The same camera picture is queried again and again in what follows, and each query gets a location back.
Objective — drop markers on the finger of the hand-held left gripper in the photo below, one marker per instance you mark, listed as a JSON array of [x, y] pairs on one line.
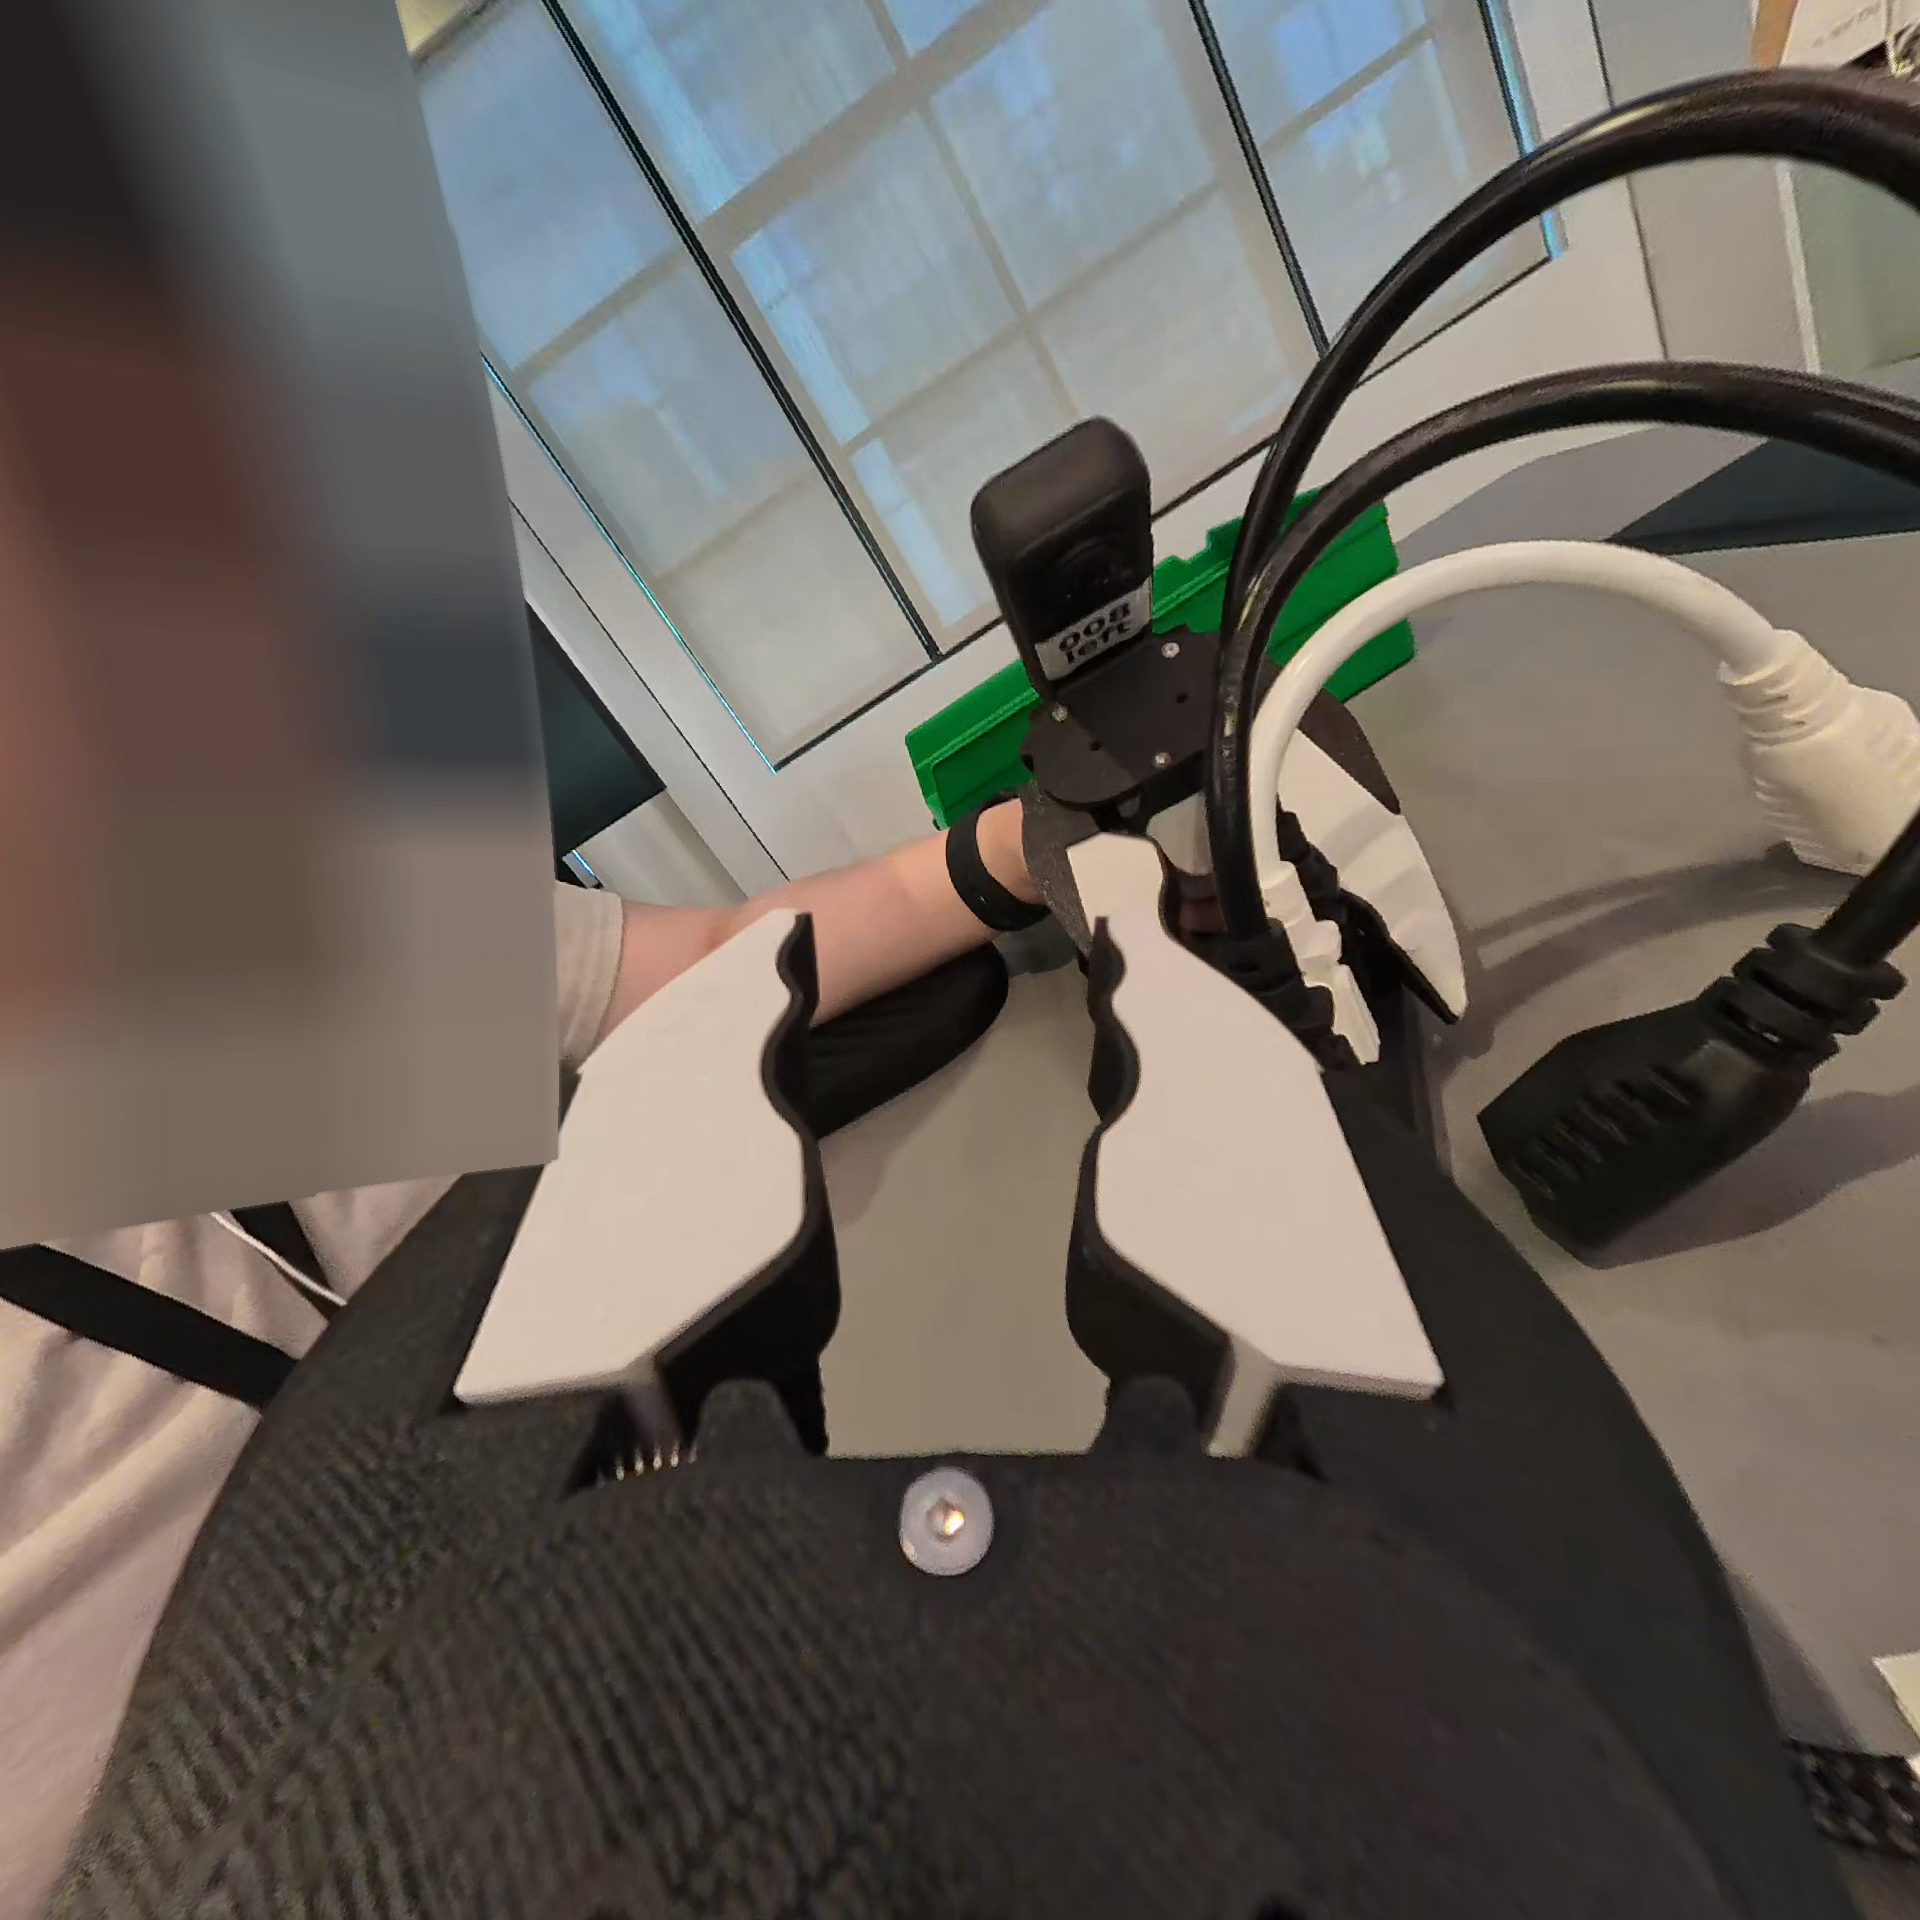
[[1123, 883], [1395, 886]]

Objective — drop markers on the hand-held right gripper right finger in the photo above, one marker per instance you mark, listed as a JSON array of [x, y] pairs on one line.
[[1244, 1202]]

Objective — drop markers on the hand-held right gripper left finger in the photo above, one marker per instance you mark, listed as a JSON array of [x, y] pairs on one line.
[[646, 1202]]

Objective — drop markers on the black power strip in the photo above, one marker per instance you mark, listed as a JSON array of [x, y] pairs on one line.
[[1403, 1066]]

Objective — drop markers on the person's left forearm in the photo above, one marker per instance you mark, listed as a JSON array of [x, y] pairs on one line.
[[839, 931]]

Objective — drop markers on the green cloth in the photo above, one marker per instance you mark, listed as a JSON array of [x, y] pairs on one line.
[[975, 765]]

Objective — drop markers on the large glass window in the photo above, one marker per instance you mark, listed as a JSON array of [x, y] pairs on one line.
[[902, 301]]

